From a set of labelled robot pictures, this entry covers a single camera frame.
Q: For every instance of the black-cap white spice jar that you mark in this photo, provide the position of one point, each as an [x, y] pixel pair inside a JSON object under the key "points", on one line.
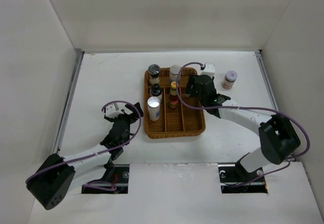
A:
{"points": [[156, 91]]}

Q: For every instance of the red-label spice jar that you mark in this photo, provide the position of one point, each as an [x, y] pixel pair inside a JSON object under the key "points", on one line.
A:
{"points": [[229, 79]]}

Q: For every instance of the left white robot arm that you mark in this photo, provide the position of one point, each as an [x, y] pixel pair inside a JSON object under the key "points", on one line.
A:
{"points": [[52, 180]]}

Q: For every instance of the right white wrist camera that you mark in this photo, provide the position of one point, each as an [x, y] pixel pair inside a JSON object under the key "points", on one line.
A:
{"points": [[208, 69]]}

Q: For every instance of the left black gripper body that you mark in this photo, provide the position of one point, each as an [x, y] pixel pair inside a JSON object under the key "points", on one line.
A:
{"points": [[128, 118]]}

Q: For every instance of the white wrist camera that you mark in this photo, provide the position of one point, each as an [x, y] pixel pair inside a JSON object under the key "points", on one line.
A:
{"points": [[208, 69], [112, 110]]}

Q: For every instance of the yellow-cap red sauce bottle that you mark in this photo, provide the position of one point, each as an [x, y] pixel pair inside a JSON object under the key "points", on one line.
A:
{"points": [[173, 100]]}

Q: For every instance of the clear-lid white spice jar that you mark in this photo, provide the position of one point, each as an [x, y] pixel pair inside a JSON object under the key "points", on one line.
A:
{"points": [[154, 71]]}

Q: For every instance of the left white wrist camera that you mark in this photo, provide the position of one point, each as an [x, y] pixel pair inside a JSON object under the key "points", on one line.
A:
{"points": [[112, 110]]}

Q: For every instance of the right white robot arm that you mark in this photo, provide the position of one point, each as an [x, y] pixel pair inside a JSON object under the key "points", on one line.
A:
{"points": [[278, 139]]}

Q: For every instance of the brown wicker tray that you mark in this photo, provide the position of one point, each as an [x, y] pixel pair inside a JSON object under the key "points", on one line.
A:
{"points": [[173, 122]]}

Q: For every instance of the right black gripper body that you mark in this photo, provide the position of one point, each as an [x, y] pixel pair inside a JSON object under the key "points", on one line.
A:
{"points": [[202, 100]]}

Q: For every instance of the silver-lid salt shaker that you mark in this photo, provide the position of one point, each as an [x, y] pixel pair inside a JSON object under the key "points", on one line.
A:
{"points": [[153, 105], [173, 73]]}

